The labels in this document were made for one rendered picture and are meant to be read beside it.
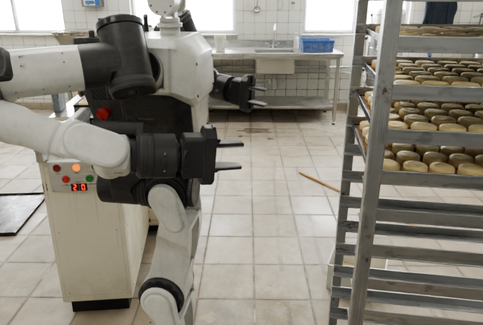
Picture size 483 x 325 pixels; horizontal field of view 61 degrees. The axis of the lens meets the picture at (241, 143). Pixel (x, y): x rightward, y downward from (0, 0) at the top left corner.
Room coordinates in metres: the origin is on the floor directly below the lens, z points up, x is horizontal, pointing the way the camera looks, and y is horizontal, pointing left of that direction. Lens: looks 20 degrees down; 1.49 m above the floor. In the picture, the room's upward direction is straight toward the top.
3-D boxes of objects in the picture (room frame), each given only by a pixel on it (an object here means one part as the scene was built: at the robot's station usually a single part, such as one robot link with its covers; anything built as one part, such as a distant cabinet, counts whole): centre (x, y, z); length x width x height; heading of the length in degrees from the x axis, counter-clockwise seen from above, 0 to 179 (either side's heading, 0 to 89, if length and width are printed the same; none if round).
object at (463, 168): (0.80, -0.49, 1.14); 0.05 x 0.05 x 0.02
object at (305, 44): (5.23, -0.94, 0.95); 0.40 x 0.30 x 0.14; 92
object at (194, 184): (1.08, 0.27, 1.01); 0.28 x 0.13 x 0.18; 81
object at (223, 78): (1.34, 0.02, 1.20); 0.12 x 0.10 x 0.13; 54
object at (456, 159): (0.86, -0.50, 1.14); 0.05 x 0.05 x 0.02
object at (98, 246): (1.98, 0.74, 0.45); 0.70 x 0.34 x 0.90; 5
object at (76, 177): (1.62, 0.71, 0.77); 0.24 x 0.04 x 0.14; 95
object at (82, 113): (2.58, 0.94, 0.87); 2.01 x 0.03 x 0.07; 5
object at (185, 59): (1.07, 0.24, 1.27); 0.34 x 0.30 x 0.36; 171
